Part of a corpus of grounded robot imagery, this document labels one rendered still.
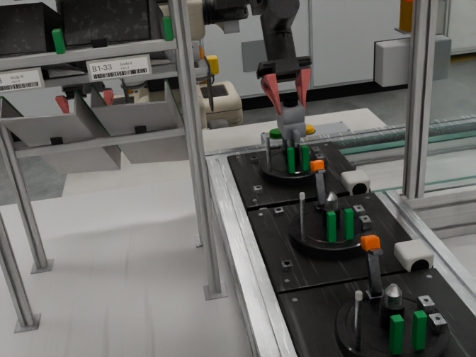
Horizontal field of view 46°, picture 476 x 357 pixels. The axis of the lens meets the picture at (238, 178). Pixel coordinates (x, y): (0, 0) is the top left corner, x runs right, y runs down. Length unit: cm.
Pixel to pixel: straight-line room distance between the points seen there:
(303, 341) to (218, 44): 352
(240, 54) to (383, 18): 109
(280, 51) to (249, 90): 317
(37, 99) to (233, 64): 141
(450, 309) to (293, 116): 48
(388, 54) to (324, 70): 339
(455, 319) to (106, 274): 63
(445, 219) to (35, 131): 77
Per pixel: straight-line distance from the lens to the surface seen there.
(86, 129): 103
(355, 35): 440
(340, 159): 121
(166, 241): 118
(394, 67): 101
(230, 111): 213
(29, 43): 88
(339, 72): 443
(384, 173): 128
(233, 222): 102
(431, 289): 85
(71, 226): 131
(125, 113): 100
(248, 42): 418
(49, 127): 103
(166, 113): 100
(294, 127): 110
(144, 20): 86
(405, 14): 100
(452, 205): 114
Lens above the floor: 149
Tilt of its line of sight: 27 degrees down
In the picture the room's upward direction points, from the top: 5 degrees counter-clockwise
